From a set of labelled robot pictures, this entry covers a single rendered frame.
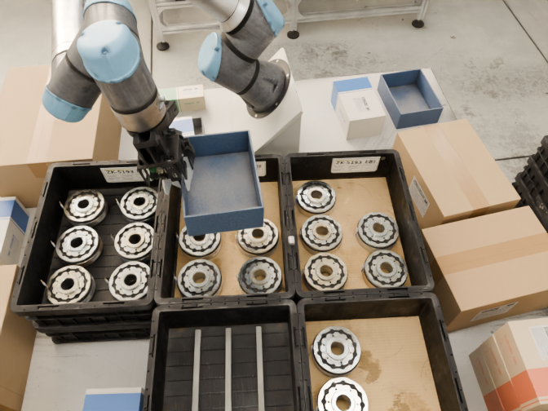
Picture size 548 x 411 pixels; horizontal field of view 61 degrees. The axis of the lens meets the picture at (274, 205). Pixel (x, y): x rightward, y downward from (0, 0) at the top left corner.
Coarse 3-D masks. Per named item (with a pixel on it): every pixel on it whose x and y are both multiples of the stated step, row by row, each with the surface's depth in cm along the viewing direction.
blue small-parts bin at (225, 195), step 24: (192, 144) 97; (216, 144) 99; (240, 144) 100; (216, 168) 99; (240, 168) 99; (192, 192) 95; (216, 192) 96; (240, 192) 96; (192, 216) 84; (216, 216) 86; (240, 216) 87
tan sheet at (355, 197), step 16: (336, 192) 125; (352, 192) 125; (368, 192) 125; (384, 192) 125; (336, 208) 122; (352, 208) 122; (368, 208) 122; (384, 208) 122; (352, 224) 119; (352, 240) 116; (304, 256) 114; (352, 256) 114; (400, 256) 114; (352, 272) 111; (384, 272) 111; (304, 288) 109; (352, 288) 109
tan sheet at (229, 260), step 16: (272, 192) 125; (272, 208) 122; (224, 240) 116; (224, 256) 114; (240, 256) 114; (272, 256) 114; (176, 272) 111; (224, 272) 111; (176, 288) 109; (224, 288) 109
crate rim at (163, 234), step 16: (288, 208) 110; (288, 224) 107; (160, 240) 105; (160, 256) 103; (288, 256) 104; (160, 272) 102; (288, 272) 100; (160, 288) 98; (288, 288) 98; (160, 304) 96
